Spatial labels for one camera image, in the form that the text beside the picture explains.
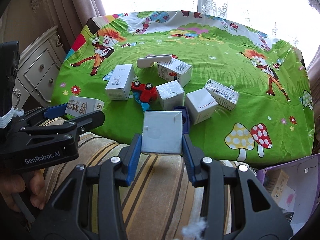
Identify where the white barcode medicine box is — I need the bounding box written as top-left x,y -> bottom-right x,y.
157,57 -> 193,87

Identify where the white barcode cube box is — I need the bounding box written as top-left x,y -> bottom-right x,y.
184,88 -> 218,125

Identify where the beige tall carton box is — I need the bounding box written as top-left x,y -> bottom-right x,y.
265,169 -> 289,201

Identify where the green cartoon table cloth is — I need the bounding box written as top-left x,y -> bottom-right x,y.
51,11 -> 315,165

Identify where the white silver small box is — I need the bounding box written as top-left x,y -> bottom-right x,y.
156,80 -> 185,111

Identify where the white S logo box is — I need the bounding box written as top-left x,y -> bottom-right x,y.
105,64 -> 135,101

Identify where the white red logo box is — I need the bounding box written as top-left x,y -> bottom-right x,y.
65,96 -> 105,117

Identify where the cream ornate dresser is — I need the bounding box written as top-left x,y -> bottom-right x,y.
12,26 -> 66,109

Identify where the red toy truck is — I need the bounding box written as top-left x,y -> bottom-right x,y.
131,80 -> 158,112

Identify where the striped sofa cushion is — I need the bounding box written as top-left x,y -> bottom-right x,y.
42,118 -> 251,240

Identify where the person left hand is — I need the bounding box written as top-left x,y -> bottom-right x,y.
1,170 -> 46,212

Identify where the white printed medicine box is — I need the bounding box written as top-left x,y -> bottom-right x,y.
204,79 -> 240,111

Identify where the left pink curtain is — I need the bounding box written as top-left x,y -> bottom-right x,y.
29,0 -> 105,51

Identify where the blue plastic holder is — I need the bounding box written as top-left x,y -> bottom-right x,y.
173,106 -> 190,134

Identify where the purple storage box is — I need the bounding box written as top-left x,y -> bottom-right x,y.
257,154 -> 319,234

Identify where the white pink 105g box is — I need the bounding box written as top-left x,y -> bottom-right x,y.
275,185 -> 296,206

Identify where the black small carton box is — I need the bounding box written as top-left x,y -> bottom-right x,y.
283,210 -> 294,223

